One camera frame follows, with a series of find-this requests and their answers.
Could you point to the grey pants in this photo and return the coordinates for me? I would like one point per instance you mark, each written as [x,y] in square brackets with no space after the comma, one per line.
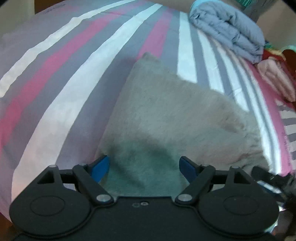
[175,129]

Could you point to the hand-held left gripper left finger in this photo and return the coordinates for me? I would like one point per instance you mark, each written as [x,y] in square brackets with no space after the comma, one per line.
[101,165]

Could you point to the folded light blue quilt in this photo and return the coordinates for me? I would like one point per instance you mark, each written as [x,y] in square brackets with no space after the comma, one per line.
[231,30]

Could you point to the bed with striped sheet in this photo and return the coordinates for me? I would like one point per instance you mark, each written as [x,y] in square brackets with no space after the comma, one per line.
[69,92]

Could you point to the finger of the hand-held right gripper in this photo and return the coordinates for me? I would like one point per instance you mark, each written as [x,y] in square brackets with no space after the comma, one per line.
[268,175]
[289,194]

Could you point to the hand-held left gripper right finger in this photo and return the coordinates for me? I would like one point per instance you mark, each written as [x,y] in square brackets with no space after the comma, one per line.
[187,165]

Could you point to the folded pink blanket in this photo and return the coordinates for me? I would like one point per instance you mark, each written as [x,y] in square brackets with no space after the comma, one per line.
[276,78]

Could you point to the red and white headboard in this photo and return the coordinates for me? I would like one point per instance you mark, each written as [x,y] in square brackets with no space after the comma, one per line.
[291,53]

